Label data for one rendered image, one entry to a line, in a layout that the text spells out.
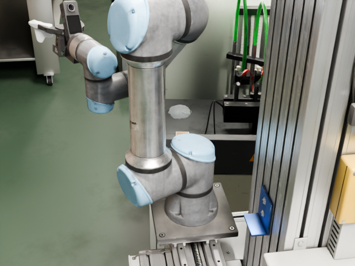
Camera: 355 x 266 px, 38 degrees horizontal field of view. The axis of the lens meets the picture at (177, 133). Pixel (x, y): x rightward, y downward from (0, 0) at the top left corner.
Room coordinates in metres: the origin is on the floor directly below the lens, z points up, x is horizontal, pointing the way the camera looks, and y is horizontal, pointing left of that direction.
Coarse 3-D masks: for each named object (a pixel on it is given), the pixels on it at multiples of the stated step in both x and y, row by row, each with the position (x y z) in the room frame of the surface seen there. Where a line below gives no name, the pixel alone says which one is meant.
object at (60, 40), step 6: (60, 24) 1.45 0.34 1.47; (60, 30) 1.41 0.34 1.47; (60, 36) 1.40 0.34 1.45; (72, 36) 1.36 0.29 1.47; (60, 42) 1.40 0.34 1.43; (66, 42) 1.41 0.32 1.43; (54, 48) 1.43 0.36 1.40; (60, 48) 1.39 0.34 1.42; (66, 48) 1.40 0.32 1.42; (60, 54) 1.39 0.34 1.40; (66, 54) 1.40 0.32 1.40; (72, 60) 1.36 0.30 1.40
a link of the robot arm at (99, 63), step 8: (88, 40) 1.32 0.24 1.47; (80, 48) 1.30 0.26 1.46; (88, 48) 1.28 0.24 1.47; (96, 48) 1.27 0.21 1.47; (104, 48) 1.27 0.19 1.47; (80, 56) 1.28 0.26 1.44; (88, 56) 1.25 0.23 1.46; (96, 56) 1.23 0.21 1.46; (104, 56) 1.24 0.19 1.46; (112, 56) 1.25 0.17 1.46; (88, 64) 1.24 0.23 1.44; (96, 64) 1.22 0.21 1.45; (104, 64) 1.23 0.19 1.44; (112, 64) 1.25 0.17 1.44; (88, 72) 1.25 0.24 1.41; (96, 72) 1.23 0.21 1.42; (104, 72) 1.23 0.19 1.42; (112, 72) 1.25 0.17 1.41
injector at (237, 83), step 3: (234, 78) 1.90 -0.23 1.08; (237, 78) 1.89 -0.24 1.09; (240, 78) 1.90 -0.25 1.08; (234, 81) 1.90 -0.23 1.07; (237, 81) 1.89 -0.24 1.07; (240, 81) 1.90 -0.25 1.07; (234, 84) 1.90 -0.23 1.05; (237, 84) 1.87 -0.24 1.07; (237, 87) 1.90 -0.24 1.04; (234, 90) 1.91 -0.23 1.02; (237, 90) 1.90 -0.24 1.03; (234, 93) 1.90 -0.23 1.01; (237, 93) 1.90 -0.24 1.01; (234, 96) 1.90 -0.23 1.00; (237, 96) 1.90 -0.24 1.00; (234, 99) 1.90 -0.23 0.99; (237, 99) 1.90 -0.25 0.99
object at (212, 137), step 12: (168, 144) 1.65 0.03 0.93; (216, 144) 1.65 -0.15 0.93; (228, 144) 1.64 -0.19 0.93; (240, 144) 1.64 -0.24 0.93; (252, 144) 1.64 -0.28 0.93; (216, 156) 1.65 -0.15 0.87; (228, 156) 1.64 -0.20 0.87; (240, 156) 1.64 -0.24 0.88; (216, 168) 1.65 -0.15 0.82; (228, 168) 1.64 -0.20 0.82; (240, 168) 1.64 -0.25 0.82; (252, 168) 1.64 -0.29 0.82
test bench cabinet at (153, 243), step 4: (152, 216) 1.65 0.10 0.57; (152, 220) 1.65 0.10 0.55; (152, 224) 1.65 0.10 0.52; (152, 228) 1.65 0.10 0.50; (152, 232) 1.65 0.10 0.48; (152, 236) 1.65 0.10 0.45; (152, 240) 1.65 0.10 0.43; (152, 244) 1.65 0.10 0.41; (156, 244) 1.66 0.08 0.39; (152, 248) 1.65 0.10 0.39; (156, 248) 1.66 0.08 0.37
